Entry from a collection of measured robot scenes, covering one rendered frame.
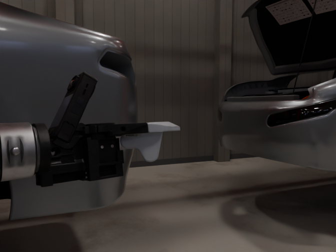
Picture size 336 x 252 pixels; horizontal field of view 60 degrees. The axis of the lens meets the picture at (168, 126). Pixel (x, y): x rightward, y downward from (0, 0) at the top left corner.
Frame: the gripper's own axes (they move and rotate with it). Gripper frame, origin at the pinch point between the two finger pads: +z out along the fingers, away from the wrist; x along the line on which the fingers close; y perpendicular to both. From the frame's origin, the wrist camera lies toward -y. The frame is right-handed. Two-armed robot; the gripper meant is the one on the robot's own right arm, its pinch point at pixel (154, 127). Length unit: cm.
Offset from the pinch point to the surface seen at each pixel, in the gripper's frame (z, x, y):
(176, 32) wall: 355, -421, -216
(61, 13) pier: 130, -455, -226
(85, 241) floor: 66, -230, 93
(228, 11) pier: 461, -366, -258
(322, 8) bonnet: 264, -86, -110
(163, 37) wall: 328, -430, -203
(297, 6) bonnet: 260, -109, -121
